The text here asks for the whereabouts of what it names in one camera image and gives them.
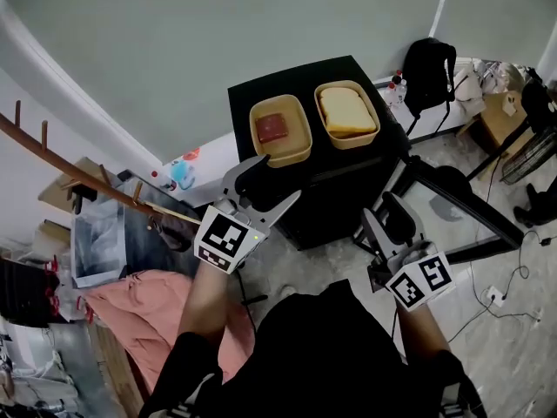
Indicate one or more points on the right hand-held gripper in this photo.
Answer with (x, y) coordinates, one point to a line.
(418, 277)

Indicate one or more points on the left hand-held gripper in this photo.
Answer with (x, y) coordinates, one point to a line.
(222, 237)

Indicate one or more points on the tray with red meat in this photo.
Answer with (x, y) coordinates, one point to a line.
(283, 146)

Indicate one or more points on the black fridge cabinet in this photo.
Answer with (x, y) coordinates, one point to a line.
(348, 181)

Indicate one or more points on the tray with yellow bread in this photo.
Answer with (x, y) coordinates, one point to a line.
(346, 111)

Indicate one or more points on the person's right forearm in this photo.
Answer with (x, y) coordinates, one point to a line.
(420, 329)

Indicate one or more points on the person's left forearm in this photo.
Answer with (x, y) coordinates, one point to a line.
(204, 303)

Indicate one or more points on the blue plastic toy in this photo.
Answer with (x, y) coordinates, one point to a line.
(182, 174)

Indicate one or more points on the black framed glass door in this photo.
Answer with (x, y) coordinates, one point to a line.
(478, 216)

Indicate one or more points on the person's right shoe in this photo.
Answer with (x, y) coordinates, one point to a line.
(290, 290)

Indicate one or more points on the white power strip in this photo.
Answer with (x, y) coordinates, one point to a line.
(496, 295)

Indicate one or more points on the person's black clothing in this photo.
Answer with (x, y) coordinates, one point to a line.
(313, 355)

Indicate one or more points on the pink quilt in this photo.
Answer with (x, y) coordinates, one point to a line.
(148, 312)

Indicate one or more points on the black backpack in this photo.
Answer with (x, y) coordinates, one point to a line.
(428, 76)

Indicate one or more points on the beige cloth bag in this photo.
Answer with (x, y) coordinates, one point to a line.
(470, 87)

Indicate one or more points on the wooden coat rack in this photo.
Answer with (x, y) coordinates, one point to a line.
(65, 170)

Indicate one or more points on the black standing fan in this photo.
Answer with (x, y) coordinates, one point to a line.
(539, 107)

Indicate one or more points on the brown cardboard sheet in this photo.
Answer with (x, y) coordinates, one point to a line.
(56, 190)

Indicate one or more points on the plastic wrapped picture frame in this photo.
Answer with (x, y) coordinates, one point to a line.
(98, 242)

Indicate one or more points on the wooden bed frame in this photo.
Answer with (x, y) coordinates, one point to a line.
(115, 364)

